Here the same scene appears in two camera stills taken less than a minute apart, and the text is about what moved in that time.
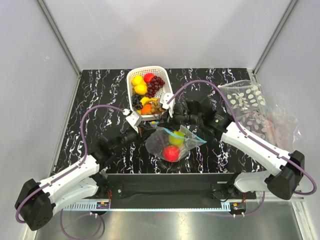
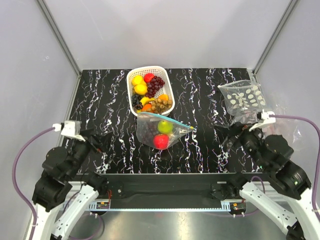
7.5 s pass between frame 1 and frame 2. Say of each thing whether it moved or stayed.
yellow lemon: stayed
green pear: moved
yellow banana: stayed
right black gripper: moved
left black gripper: moved
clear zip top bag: moved
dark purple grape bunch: stayed
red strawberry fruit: stayed
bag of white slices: stayed
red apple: moved
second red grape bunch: stayed
